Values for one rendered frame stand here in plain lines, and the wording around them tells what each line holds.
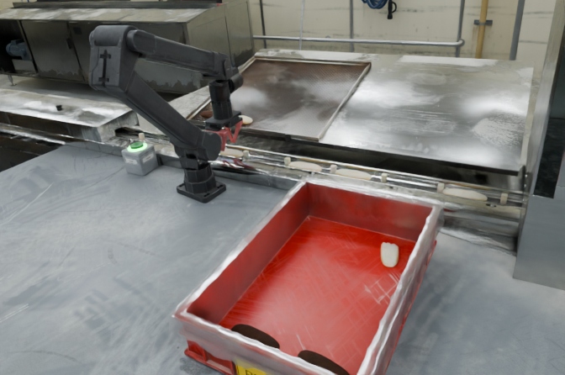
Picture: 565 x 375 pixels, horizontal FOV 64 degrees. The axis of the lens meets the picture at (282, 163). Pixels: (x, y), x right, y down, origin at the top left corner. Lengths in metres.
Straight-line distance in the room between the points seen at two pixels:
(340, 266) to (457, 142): 0.52
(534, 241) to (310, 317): 0.43
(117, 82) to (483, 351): 0.80
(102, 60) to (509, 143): 1.00
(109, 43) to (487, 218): 0.86
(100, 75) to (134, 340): 0.50
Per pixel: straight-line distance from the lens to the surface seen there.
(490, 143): 1.31
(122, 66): 0.93
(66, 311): 1.02
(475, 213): 1.08
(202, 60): 1.19
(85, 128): 1.65
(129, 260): 1.09
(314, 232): 1.05
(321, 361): 0.79
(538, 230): 0.92
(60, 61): 5.41
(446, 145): 1.29
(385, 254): 0.98
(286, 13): 5.38
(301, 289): 0.91
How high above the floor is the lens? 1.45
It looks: 28 degrees down
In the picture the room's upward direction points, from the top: 5 degrees counter-clockwise
